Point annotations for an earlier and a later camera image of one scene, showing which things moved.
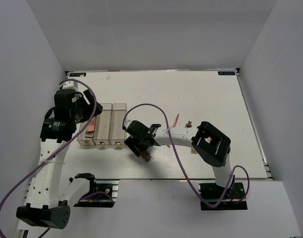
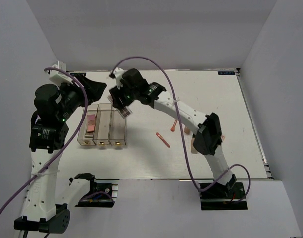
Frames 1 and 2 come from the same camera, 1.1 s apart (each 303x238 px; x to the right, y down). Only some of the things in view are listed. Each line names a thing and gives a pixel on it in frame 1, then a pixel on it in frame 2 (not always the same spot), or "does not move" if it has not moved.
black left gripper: [90, 107] -> [94, 90]
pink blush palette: [91, 125] does not move
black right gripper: [131, 143] -> [117, 94]
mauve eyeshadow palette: [147, 156] -> [124, 111]
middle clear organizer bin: [102, 125] does not move
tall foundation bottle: [193, 150] does not move
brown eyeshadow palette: [89, 134] does not move
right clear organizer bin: [117, 135] does not move
